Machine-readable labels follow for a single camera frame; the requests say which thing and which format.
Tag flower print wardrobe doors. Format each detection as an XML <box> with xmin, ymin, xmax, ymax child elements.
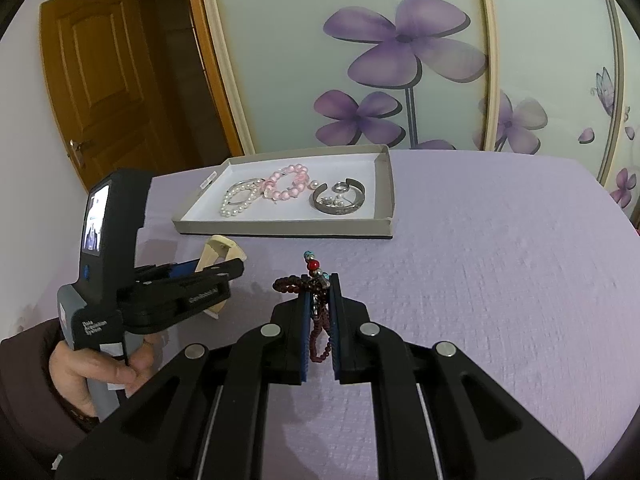
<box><xmin>195</xmin><ymin>0</ymin><xmax>640</xmax><ymax>221</ymax></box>

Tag pink bead bracelet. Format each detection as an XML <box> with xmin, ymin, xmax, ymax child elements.
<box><xmin>260</xmin><ymin>162</ymin><xmax>312</xmax><ymax>202</ymax></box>

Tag dark red bead necklace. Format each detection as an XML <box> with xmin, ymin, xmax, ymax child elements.
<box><xmin>273</xmin><ymin>251</ymin><xmax>335</xmax><ymax>363</ymax></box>

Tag brown wooden door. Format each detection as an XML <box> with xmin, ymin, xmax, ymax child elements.
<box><xmin>39</xmin><ymin>0</ymin><xmax>246</xmax><ymax>193</ymax></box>

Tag grey cardboard tray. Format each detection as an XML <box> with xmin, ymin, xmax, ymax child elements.
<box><xmin>171</xmin><ymin>144</ymin><xmax>397</xmax><ymax>240</ymax></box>

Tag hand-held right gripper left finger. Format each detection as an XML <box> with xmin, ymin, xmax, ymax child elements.
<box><xmin>55</xmin><ymin>274</ymin><xmax>310</xmax><ymax>480</ymax></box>

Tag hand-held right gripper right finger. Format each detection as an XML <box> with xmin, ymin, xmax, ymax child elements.
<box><xmin>327</xmin><ymin>272</ymin><xmax>586</xmax><ymax>480</ymax></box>

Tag cream wide bangle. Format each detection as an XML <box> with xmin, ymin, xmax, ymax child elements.
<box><xmin>200</xmin><ymin>235</ymin><xmax>248</xmax><ymax>321</ymax></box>

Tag person's left forearm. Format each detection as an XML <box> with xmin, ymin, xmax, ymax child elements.
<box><xmin>0</xmin><ymin>320</ymin><xmax>101</xmax><ymax>480</ymax></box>

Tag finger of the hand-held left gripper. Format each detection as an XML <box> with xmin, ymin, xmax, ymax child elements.
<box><xmin>120</xmin><ymin>258</ymin><xmax>246</xmax><ymax>333</ymax></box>
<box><xmin>133</xmin><ymin>258</ymin><xmax>204</xmax><ymax>284</ymax></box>

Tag engraved silver cuff bracelet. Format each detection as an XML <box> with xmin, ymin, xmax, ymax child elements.
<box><xmin>311</xmin><ymin>178</ymin><xmax>367</xmax><ymax>215</ymax></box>

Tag person's left hand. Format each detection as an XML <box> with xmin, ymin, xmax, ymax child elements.
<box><xmin>48</xmin><ymin>332</ymin><xmax>166</xmax><ymax>411</ymax></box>

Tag thin silver bangle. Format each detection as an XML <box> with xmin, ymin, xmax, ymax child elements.
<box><xmin>227</xmin><ymin>177</ymin><xmax>266</xmax><ymax>208</ymax></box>

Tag white pearl bracelet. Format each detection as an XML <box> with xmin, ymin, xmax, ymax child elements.
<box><xmin>218</xmin><ymin>180</ymin><xmax>262</xmax><ymax>219</ymax></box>

